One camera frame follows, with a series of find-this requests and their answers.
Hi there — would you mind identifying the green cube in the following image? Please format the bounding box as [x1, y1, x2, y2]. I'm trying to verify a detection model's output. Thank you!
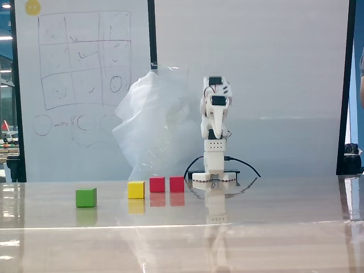
[75, 187, 97, 208]

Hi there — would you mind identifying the cluttered background workbench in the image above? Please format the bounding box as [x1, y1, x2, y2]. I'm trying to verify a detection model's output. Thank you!
[0, 119, 20, 156]

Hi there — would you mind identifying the white perforated base plate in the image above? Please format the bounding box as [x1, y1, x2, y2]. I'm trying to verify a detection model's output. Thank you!
[192, 171, 237, 183]

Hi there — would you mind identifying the black cable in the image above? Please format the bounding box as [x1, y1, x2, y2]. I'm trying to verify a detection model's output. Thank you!
[183, 157, 205, 179]
[222, 155, 262, 179]

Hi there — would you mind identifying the plain white board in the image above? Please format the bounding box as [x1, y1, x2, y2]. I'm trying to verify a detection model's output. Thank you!
[155, 0, 349, 179]

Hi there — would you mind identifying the black board frame post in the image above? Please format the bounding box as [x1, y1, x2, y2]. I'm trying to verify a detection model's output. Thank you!
[147, 0, 159, 71]
[9, 0, 27, 183]
[336, 0, 357, 176]

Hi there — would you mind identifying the red cube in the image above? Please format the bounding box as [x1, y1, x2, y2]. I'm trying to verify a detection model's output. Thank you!
[169, 176, 185, 193]
[149, 176, 166, 193]

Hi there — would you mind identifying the translucent plastic sheet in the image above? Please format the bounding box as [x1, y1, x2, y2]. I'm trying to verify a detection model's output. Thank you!
[111, 65, 205, 181]

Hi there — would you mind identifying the whiteboard with marker drawings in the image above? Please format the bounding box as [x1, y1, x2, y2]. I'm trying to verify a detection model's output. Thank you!
[14, 0, 151, 183]

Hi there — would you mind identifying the yellow cube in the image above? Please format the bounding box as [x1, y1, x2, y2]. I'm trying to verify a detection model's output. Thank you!
[127, 181, 146, 200]

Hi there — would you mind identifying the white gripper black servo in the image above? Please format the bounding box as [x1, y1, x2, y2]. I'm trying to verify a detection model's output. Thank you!
[201, 95, 230, 139]

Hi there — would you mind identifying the yellow round magnet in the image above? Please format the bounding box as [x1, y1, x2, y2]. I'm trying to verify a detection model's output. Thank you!
[24, 0, 42, 15]

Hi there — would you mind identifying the black board foot caster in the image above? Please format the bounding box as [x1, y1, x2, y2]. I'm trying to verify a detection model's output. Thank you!
[343, 143, 362, 175]
[6, 155, 20, 183]

